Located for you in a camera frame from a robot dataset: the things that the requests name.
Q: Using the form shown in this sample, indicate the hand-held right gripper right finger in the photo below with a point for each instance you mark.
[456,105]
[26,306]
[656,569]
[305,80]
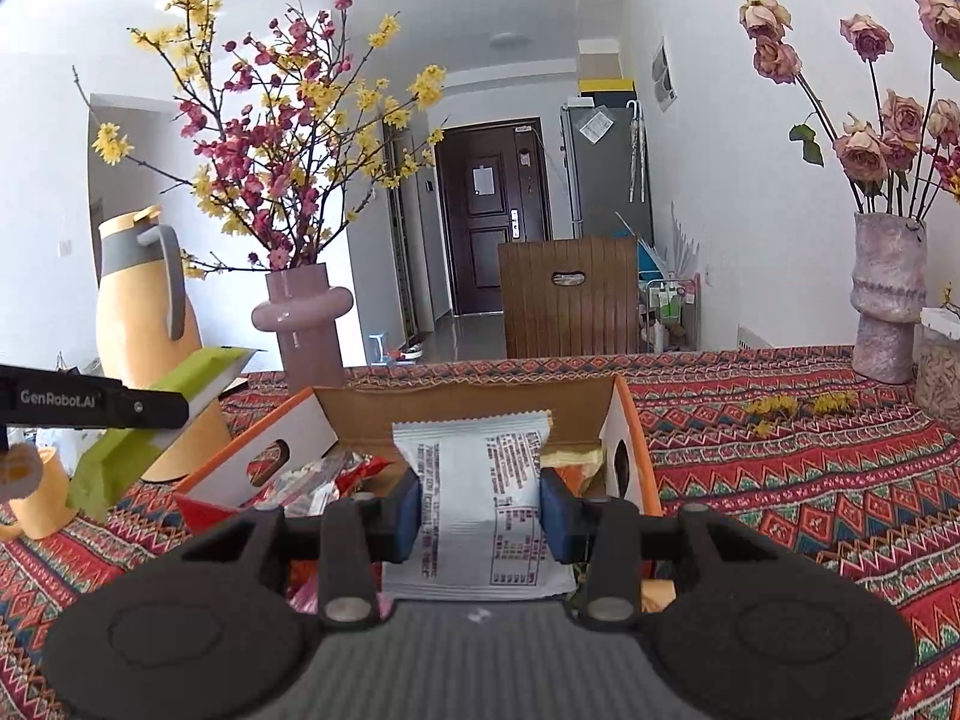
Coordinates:
[553,517]

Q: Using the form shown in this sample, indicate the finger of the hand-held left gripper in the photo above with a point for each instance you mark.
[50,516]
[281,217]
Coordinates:
[154,406]

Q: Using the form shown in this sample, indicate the pink yellow flowering branches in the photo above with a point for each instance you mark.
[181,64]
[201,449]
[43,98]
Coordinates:
[277,142]

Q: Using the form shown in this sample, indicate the glass jar with grains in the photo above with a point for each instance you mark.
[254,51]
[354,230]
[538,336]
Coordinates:
[941,382]

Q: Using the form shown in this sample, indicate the small storage rack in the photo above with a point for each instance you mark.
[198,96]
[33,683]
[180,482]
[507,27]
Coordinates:
[671,311]

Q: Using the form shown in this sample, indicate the dried pink roses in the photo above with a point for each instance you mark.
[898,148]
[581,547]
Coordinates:
[896,120]

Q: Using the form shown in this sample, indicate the yellow thermos jug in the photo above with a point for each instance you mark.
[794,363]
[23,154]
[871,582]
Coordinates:
[142,330]

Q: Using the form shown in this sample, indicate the red cardboard box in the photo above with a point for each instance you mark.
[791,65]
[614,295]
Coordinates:
[585,420]

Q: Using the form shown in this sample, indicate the grey refrigerator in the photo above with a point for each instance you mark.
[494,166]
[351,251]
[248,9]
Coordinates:
[604,180]

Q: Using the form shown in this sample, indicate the smooth pink vase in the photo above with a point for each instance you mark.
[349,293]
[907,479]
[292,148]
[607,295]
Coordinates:
[304,337]

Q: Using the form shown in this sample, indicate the textured pink vase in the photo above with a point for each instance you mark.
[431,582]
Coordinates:
[889,300]

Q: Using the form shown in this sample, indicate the white folded umbrella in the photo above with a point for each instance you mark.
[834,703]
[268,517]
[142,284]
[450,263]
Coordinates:
[637,157]

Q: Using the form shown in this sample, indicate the red white snack packet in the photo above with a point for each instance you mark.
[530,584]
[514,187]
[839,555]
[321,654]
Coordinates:
[330,476]

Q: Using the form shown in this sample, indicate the yellow mug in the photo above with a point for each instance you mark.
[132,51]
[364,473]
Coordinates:
[41,514]

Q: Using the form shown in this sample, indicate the yellow box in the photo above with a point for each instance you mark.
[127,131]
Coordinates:
[606,79]

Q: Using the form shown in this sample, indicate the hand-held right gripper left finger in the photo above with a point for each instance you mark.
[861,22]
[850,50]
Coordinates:
[409,514]

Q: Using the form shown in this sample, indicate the long yellow orange snack packet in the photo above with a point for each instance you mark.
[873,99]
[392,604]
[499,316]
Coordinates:
[574,465]

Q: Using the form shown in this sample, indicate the wooden chair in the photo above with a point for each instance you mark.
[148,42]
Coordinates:
[570,300]

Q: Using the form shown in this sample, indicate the green snack packet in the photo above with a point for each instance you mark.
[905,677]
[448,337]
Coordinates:
[127,457]

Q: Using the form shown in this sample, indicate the fallen yellow petals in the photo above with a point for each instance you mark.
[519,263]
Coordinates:
[772,406]

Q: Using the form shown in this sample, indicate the dark brown door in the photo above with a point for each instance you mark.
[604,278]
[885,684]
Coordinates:
[491,240]

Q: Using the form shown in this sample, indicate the patterned red tablecloth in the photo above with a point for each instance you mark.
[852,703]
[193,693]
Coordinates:
[787,480]

